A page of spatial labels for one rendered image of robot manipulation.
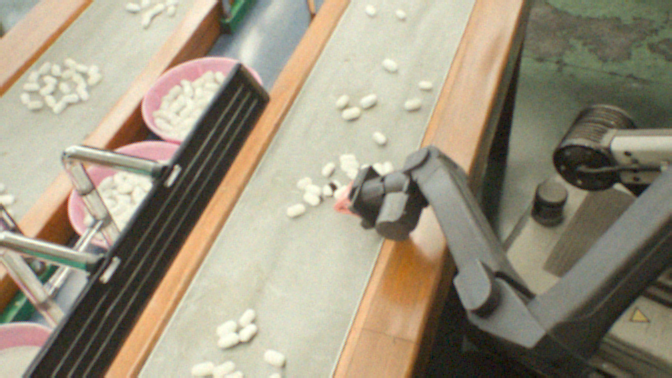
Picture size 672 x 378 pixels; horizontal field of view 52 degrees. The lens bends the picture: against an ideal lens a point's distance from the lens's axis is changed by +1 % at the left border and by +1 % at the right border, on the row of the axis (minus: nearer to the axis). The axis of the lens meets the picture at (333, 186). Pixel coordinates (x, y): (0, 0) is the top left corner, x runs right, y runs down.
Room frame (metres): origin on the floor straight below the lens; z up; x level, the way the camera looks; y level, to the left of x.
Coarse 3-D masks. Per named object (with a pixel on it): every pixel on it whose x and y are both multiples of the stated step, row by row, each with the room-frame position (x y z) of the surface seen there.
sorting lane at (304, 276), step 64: (384, 0) 1.46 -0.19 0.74; (448, 0) 1.42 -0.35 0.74; (320, 64) 1.25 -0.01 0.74; (448, 64) 1.18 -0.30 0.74; (320, 128) 1.04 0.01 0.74; (384, 128) 1.01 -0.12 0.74; (256, 192) 0.89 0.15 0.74; (256, 256) 0.73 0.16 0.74; (320, 256) 0.71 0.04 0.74; (192, 320) 0.62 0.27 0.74; (256, 320) 0.60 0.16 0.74; (320, 320) 0.58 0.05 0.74
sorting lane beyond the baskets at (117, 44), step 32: (96, 0) 1.65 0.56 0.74; (128, 0) 1.63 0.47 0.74; (192, 0) 1.58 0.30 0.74; (64, 32) 1.52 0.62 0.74; (96, 32) 1.50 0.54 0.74; (128, 32) 1.48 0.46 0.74; (160, 32) 1.46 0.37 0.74; (64, 64) 1.38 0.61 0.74; (96, 64) 1.37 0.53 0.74; (128, 64) 1.35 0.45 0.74; (32, 96) 1.28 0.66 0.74; (96, 96) 1.25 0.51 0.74; (0, 128) 1.18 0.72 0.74; (32, 128) 1.17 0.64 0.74; (64, 128) 1.15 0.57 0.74; (0, 160) 1.08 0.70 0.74; (32, 160) 1.07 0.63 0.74; (0, 192) 0.98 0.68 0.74; (32, 192) 0.97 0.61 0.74
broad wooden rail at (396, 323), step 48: (480, 0) 1.38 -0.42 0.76; (528, 0) 1.43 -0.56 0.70; (480, 48) 1.19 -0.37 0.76; (480, 96) 1.04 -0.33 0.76; (480, 144) 0.91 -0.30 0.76; (384, 240) 0.73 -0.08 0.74; (432, 240) 0.69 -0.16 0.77; (384, 288) 0.61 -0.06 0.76; (432, 288) 0.60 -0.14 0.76; (384, 336) 0.52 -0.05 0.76; (432, 336) 0.59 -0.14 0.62
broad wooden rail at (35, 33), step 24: (48, 0) 1.64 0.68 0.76; (72, 0) 1.62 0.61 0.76; (24, 24) 1.54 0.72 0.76; (48, 24) 1.53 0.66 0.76; (0, 48) 1.45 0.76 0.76; (24, 48) 1.44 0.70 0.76; (48, 48) 1.46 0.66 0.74; (0, 72) 1.35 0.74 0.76; (24, 72) 1.37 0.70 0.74; (0, 96) 1.29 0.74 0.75
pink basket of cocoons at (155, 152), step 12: (144, 144) 1.04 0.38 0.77; (156, 144) 1.03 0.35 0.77; (168, 144) 1.02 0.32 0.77; (144, 156) 1.03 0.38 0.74; (156, 156) 1.03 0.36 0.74; (168, 156) 1.02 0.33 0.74; (96, 168) 0.99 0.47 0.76; (96, 180) 0.98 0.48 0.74; (72, 192) 0.93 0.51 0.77; (72, 204) 0.90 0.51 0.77; (72, 216) 0.87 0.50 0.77; (84, 216) 0.89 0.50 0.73; (84, 228) 0.86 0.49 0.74; (96, 240) 0.80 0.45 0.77
